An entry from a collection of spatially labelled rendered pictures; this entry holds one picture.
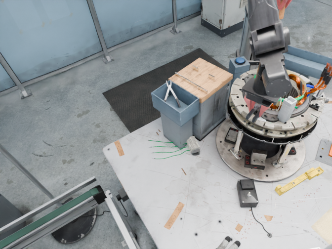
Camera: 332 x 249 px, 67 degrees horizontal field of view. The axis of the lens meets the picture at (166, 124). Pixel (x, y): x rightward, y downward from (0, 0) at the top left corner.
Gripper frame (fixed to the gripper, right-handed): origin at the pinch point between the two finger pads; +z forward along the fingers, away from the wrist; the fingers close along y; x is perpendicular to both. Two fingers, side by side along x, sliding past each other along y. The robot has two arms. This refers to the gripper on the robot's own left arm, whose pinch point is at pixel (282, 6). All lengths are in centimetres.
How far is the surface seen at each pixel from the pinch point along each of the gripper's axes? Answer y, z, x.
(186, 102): -32.4, 33.9, 9.0
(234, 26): 130, 126, 178
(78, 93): -79, 130, 172
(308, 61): 26.0, 32.6, 0.9
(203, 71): -20.0, 27.7, 16.0
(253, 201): -29, 53, -34
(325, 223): -10, 58, -51
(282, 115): -14.7, 22.8, -23.5
